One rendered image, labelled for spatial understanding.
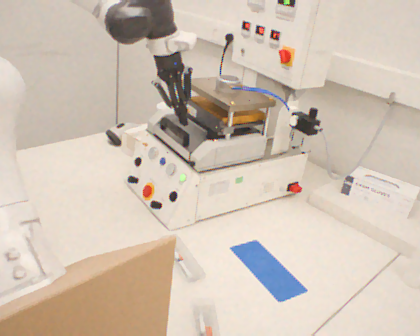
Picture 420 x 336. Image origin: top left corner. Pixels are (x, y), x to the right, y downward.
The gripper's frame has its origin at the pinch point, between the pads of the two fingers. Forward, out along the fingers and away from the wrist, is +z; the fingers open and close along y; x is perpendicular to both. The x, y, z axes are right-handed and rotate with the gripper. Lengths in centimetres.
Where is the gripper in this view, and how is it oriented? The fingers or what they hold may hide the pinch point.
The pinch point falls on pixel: (181, 114)
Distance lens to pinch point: 126.4
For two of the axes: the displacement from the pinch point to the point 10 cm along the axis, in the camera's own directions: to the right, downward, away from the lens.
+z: 1.7, 7.7, 6.1
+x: 5.5, 4.4, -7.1
